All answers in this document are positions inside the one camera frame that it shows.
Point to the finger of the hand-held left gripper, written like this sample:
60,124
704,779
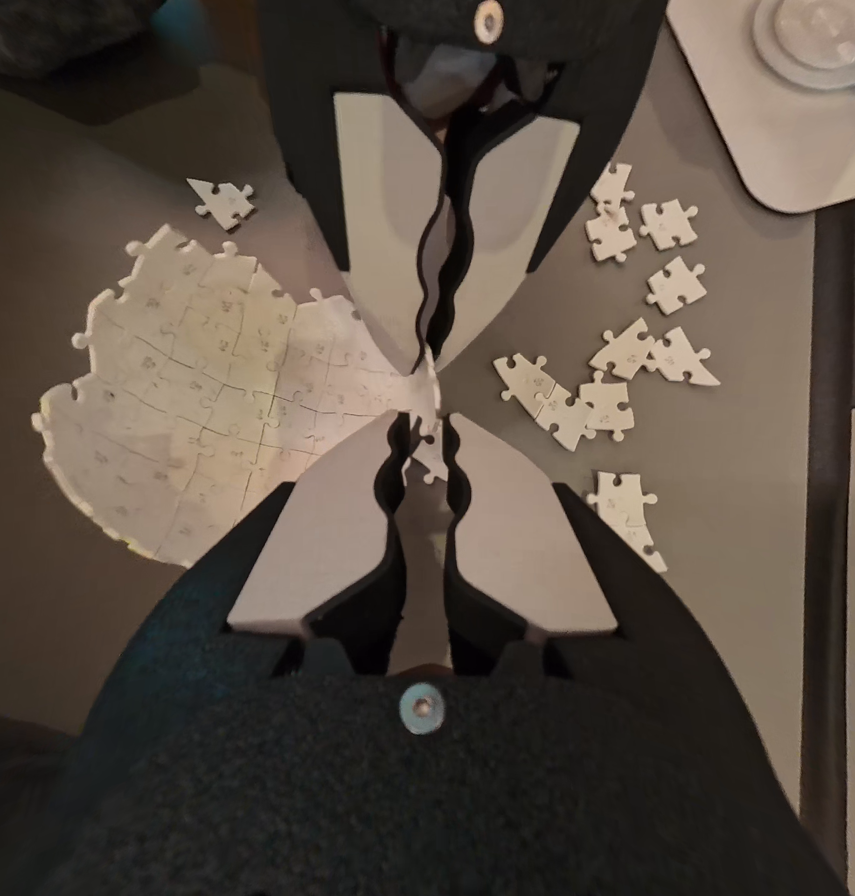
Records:
518,196
385,196

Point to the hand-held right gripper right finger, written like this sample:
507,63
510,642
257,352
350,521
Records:
532,560

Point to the single white puzzle piece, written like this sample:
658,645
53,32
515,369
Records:
225,205
429,459

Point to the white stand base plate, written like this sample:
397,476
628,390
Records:
735,126

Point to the puzzle pieces group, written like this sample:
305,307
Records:
595,406

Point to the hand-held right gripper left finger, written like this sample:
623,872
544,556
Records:
316,560

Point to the partly built white puzzle ball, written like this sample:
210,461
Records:
204,406

